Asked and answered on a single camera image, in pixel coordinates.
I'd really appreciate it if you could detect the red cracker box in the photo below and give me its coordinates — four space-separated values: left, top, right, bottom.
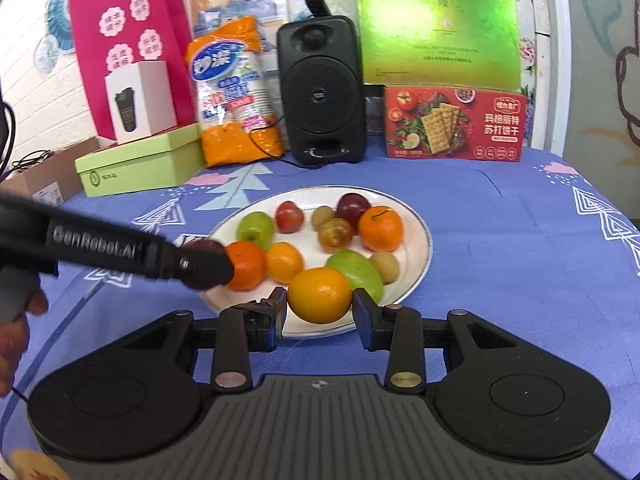
384 86 527 162

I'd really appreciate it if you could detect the white round plate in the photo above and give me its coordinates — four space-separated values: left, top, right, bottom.
201 185 433 339

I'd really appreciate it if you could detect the black speaker cable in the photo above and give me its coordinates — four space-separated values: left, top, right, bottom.
246 114 321 172

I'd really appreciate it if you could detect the dark purple plum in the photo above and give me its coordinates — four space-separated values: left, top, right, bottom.
182 238 226 255

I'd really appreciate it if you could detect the black speaker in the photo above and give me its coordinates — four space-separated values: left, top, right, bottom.
277 0 367 166

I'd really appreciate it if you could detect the tan longan fruit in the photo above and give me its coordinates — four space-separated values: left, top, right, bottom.
311 206 334 232

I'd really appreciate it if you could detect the person's left hand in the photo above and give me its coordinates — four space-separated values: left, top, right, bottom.
0 289 49 398

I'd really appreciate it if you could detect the pink tote bag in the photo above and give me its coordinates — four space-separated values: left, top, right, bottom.
70 0 195 139

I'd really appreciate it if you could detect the red yellow plum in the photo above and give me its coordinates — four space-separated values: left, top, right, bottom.
318 218 354 254

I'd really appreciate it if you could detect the orange mandarin with stem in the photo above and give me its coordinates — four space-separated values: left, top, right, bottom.
358 206 404 252

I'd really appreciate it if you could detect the red tomato fruit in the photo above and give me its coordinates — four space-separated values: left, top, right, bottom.
274 200 305 234

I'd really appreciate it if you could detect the green pear-shaped fruit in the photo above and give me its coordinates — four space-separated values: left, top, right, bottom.
324 249 384 304

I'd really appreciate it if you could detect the small orange citrus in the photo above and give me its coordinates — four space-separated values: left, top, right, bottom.
265 242 305 285

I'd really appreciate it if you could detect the brown cardboard box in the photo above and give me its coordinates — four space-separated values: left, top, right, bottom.
1 136 100 206

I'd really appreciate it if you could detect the yellow orange citrus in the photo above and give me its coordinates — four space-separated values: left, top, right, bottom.
288 268 352 324

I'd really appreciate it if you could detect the green gift box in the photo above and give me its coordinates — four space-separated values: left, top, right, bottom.
357 0 521 92

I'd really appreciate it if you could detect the dark red plum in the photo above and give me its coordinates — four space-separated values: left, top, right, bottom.
335 193 371 234

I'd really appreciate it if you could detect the white coffee cup box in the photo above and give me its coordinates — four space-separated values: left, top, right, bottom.
105 61 177 144

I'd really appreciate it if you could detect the orange paper cup package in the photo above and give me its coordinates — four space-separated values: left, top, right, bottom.
186 15 285 167

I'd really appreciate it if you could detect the small green apple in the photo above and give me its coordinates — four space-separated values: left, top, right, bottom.
235 211 276 252

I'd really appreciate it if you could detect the large orange tangerine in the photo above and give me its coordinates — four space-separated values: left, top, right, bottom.
226 240 266 292

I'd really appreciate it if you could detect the tan round fruit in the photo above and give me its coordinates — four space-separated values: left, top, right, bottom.
369 252 400 284

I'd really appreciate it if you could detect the light green shoe box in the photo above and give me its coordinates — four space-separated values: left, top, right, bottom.
75 124 205 197

